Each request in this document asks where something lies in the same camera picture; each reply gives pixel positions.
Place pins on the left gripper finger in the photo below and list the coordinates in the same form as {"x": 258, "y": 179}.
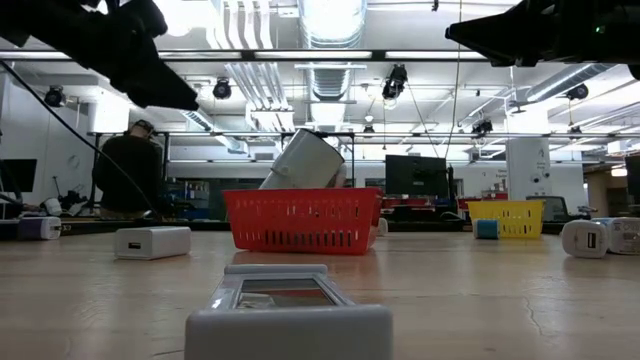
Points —
{"x": 155, "y": 90}

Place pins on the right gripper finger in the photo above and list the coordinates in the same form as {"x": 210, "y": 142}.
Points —
{"x": 510, "y": 35}

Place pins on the white rectangular USB charger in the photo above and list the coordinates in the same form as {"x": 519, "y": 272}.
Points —
{"x": 155, "y": 243}

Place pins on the purple and white charger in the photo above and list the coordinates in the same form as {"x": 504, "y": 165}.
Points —
{"x": 47, "y": 228}

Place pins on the blue and white charger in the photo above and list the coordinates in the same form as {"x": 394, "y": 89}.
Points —
{"x": 486, "y": 230}

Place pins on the white charger with printed label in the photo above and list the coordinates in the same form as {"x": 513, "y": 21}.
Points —
{"x": 625, "y": 235}

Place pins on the white box charger USB port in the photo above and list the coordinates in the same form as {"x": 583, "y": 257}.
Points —
{"x": 582, "y": 240}

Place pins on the white framed solar power bank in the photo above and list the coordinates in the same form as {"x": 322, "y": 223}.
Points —
{"x": 287, "y": 330}

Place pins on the black background robot arm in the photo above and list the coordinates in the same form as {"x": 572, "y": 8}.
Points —
{"x": 72, "y": 197}

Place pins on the dark grey office chair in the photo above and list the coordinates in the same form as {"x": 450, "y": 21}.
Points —
{"x": 550, "y": 207}

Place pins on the black ceiling spotlight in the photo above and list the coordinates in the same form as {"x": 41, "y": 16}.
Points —
{"x": 578, "y": 92}
{"x": 482, "y": 127}
{"x": 222, "y": 90}
{"x": 54, "y": 96}

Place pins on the white round pillar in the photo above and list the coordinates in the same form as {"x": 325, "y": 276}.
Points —
{"x": 527, "y": 165}

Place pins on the black computer monitor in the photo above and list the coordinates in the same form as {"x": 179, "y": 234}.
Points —
{"x": 415, "y": 175}
{"x": 20, "y": 175}
{"x": 634, "y": 177}

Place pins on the yellow plastic basket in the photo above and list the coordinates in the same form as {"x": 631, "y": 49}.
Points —
{"x": 515, "y": 215}

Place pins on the red plastic basket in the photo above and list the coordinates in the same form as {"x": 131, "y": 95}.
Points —
{"x": 300, "y": 220}

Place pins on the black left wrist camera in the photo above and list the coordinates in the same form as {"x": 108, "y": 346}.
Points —
{"x": 145, "y": 17}

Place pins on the black overhead camera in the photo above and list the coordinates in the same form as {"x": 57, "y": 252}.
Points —
{"x": 395, "y": 82}

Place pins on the black overhead frame bar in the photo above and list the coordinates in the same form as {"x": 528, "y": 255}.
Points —
{"x": 378, "y": 55}

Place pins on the silver round air duct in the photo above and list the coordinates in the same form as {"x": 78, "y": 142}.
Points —
{"x": 332, "y": 20}

